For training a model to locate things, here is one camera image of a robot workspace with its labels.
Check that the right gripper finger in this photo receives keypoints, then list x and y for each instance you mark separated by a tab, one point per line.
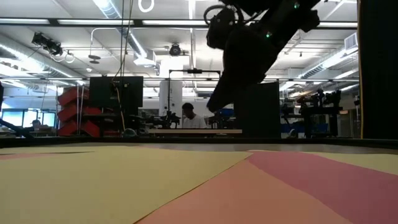
222	93

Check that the orange paper sheet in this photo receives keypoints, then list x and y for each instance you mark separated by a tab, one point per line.
233	202

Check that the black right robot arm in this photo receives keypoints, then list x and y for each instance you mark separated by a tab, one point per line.
289	21

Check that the person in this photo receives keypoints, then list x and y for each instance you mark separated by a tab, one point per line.
35	124
194	121

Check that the black divider board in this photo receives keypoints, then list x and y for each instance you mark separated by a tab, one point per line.
258	118

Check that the white pillar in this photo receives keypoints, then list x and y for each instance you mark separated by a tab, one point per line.
164	96

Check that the black background robot arms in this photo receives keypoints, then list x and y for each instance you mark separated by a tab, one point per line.
169	119

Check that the black background robot workstation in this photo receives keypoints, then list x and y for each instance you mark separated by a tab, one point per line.
320	110

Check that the blue board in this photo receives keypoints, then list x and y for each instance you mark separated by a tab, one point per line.
323	128

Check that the white air vent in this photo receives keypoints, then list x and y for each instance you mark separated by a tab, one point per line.
351	41

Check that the black monitor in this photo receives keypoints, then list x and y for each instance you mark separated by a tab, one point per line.
102	93

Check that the black partition panel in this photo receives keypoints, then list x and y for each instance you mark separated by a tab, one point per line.
379	62

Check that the black ceiling discs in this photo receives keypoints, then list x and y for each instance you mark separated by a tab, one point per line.
94	57

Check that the red paper sheet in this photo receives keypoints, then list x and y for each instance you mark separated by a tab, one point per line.
326	180

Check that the black slanted bar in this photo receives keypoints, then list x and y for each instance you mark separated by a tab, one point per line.
15	129

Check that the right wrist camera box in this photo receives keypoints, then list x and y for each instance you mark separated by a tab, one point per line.
220	31

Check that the black aluminium table frame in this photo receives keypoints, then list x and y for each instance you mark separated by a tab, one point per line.
199	140

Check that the black ceiling camera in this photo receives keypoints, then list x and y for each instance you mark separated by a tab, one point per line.
175	50

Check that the black ceiling light rail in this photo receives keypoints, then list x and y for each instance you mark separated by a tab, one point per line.
138	22

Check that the silver ceiling duct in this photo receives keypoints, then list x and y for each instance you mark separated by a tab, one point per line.
109	9

